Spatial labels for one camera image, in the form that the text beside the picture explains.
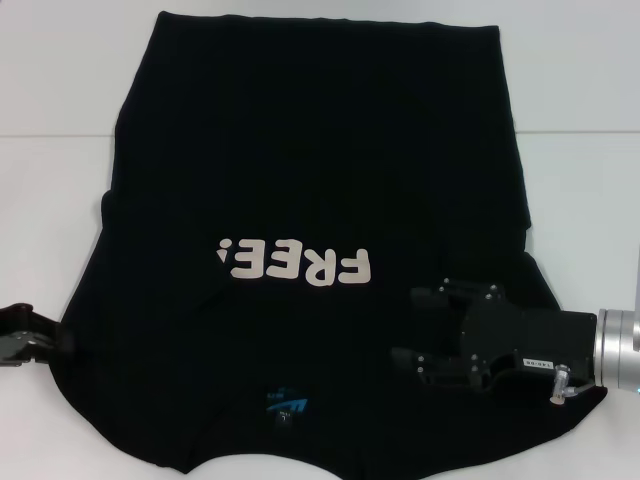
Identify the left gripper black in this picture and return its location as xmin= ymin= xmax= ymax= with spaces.
xmin=0 ymin=301 xmax=75 ymax=370

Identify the black shirt with FREE print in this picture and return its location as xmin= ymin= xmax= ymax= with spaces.
xmin=49 ymin=8 xmax=609 ymax=448

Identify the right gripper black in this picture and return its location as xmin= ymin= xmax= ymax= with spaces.
xmin=389 ymin=276 xmax=597 ymax=392

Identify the silver plug on right gripper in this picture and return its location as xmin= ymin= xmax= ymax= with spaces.
xmin=546 ymin=363 xmax=601 ymax=405

